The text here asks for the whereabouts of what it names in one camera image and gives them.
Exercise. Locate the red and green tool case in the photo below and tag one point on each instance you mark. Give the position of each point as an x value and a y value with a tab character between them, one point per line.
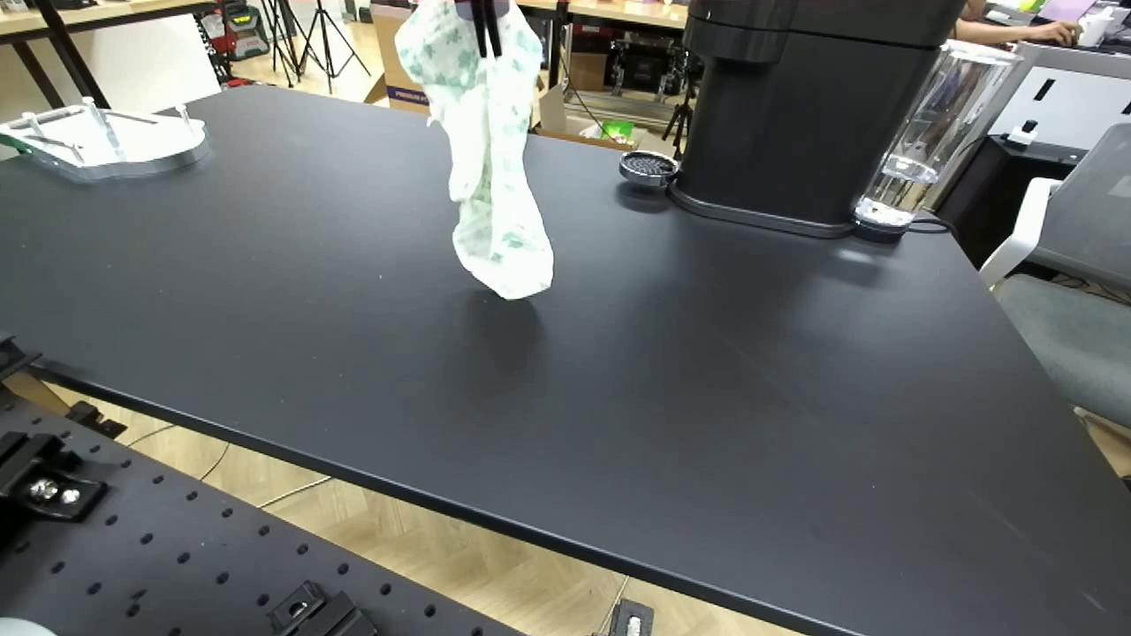
239	31

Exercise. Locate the black clamp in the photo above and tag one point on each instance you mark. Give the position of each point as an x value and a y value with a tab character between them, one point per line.
95	420
44	477
318	611

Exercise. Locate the clear acrylic peg rack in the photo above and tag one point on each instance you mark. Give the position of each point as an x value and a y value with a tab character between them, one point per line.
106	146

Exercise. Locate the open cardboard box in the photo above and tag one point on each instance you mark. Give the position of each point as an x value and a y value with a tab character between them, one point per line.
574	124

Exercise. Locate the grey office chair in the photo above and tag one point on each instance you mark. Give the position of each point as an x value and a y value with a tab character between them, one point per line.
1069	336

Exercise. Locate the black coffee machine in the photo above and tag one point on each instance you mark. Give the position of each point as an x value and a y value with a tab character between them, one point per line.
795	115

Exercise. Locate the black tripod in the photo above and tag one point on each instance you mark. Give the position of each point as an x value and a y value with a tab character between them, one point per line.
680	110

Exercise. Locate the white towel with green print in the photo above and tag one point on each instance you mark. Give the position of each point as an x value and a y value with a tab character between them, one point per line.
490	177

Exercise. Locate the group of black tripods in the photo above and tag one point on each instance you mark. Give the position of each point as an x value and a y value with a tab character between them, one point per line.
322	35

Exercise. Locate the white cup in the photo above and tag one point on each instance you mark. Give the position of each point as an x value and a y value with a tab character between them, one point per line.
1094	30

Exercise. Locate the black floor bracket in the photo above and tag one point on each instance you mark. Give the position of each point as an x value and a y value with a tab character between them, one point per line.
631	618

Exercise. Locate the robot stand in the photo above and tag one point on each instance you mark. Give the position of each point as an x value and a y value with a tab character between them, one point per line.
177	548

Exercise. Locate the person's forearm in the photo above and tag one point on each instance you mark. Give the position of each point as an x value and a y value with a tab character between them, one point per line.
1016	34

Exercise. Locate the round metal drip grate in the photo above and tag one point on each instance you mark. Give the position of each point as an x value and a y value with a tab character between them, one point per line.
648	166

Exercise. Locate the wooden table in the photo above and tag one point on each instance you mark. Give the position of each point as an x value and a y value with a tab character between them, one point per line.
79	16

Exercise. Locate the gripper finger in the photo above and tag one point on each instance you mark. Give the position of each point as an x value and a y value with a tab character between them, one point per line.
492	28

